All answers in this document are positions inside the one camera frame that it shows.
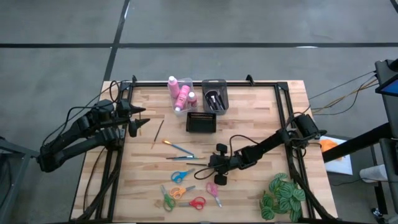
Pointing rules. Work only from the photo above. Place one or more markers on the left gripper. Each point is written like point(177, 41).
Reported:
point(124, 110)

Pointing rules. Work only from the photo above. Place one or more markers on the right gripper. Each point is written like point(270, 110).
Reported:
point(228, 161)

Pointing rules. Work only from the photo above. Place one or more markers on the grey blue paintbrush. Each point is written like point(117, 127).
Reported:
point(200, 157)

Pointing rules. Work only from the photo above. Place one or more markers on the dark paintbrush orange tip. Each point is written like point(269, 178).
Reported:
point(158, 133)

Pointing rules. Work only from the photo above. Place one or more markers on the dark paintbrush silver ferrule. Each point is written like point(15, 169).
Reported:
point(178, 157)

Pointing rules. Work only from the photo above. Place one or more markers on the light pink paint bottle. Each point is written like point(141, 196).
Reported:
point(173, 88)

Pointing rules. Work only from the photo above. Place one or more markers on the hot pink paint bottle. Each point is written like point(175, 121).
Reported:
point(183, 96)

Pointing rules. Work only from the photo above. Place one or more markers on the small black silver paintbrush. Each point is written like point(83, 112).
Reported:
point(216, 105)

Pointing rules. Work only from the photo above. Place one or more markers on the long black silver-ferrule paintbrush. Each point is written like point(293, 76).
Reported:
point(207, 102)

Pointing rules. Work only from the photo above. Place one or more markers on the thin black paintbrush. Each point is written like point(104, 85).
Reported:
point(221, 99)

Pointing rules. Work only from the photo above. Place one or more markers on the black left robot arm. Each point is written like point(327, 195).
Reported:
point(81, 146)

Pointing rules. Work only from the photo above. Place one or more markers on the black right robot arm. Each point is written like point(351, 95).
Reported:
point(267, 144)

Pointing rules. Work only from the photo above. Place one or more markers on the blue scissors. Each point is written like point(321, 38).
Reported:
point(186, 173)

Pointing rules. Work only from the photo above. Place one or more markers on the pink scissors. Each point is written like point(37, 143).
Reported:
point(215, 195)

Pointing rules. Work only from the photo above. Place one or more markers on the orange scissors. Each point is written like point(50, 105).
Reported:
point(183, 190)

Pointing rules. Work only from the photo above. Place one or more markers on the black mesh basket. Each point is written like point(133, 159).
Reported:
point(200, 123)

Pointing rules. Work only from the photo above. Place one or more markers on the red scissors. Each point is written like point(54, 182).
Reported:
point(190, 203)

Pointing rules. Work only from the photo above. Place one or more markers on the green scissors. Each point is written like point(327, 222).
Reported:
point(164, 195)

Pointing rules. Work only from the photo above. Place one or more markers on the clear plastic bin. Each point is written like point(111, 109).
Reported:
point(194, 87)

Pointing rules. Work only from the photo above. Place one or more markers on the green striped leaf plant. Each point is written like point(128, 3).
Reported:
point(284, 191)

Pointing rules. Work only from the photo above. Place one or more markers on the grey plastic bin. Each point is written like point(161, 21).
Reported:
point(214, 83)

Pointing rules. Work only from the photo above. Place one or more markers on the orange cloth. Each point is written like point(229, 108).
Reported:
point(329, 146)

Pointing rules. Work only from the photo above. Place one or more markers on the grey metal stand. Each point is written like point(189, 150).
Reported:
point(18, 152)

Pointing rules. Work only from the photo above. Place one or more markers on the white floor sheet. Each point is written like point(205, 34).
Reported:
point(342, 166)

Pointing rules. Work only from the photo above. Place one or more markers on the black metal beam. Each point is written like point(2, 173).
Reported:
point(357, 144)

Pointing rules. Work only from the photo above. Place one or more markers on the white paper roll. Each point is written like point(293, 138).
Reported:
point(373, 173)

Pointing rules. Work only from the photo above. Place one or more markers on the grey equipment cart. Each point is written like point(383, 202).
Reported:
point(388, 109)

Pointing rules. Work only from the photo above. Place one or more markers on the blue screen tablet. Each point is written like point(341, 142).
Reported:
point(387, 88)

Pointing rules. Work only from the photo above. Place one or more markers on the black aluminium frame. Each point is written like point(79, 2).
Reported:
point(202, 84)

